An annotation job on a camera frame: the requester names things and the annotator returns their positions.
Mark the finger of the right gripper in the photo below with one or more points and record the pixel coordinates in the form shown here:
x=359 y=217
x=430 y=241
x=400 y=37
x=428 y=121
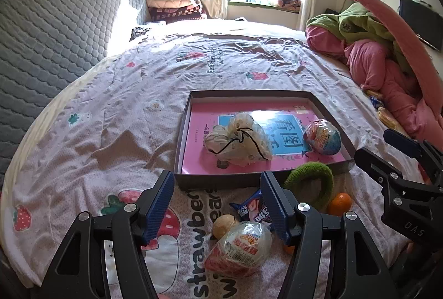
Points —
x=403 y=141
x=392 y=179

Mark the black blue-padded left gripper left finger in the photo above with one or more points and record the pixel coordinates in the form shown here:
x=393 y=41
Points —
x=78 y=269

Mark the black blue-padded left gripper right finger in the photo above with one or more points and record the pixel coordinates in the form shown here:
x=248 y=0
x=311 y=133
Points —
x=356 y=269

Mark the orange tangerine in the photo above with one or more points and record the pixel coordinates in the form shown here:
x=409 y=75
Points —
x=288 y=249
x=339 y=205

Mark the red toy egg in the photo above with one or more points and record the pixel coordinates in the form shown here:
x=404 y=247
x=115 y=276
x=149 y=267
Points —
x=241 y=251

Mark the blue cookie snack packet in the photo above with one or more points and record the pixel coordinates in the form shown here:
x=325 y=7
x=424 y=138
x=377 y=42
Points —
x=254 y=209

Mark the yellow snack packet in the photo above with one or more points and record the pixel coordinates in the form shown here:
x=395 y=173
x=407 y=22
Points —
x=389 y=121

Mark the pink pillow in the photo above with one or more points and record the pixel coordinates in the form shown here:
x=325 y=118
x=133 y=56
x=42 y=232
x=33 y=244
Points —
x=413 y=50

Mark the blue small snack packet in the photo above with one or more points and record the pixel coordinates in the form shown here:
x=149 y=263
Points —
x=376 y=102

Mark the blue wrapped toy egg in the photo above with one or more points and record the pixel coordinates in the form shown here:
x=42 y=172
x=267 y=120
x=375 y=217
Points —
x=323 y=137

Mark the pink quilt pile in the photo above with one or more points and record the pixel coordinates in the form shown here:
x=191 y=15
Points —
x=415 y=102

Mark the pink book in tray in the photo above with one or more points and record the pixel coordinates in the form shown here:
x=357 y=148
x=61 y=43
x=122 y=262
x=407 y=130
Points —
x=284 y=121

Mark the pink strawberry bed sheet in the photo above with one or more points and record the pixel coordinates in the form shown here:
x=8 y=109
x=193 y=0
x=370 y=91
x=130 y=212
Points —
x=114 y=130

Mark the green blanket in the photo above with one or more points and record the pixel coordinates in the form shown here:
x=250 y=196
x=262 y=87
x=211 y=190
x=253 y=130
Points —
x=358 y=23

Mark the patterned cushion on sill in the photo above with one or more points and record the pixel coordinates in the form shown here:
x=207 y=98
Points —
x=290 y=5

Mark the grey quilted headboard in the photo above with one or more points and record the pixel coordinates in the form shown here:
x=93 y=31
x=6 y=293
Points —
x=48 y=44

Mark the folded blankets stack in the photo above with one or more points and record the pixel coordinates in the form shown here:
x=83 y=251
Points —
x=172 y=11

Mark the black wall television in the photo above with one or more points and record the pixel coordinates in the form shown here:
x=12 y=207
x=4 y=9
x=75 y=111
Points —
x=424 y=21

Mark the white drawstring mesh bag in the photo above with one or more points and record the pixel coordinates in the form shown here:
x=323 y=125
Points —
x=240 y=142

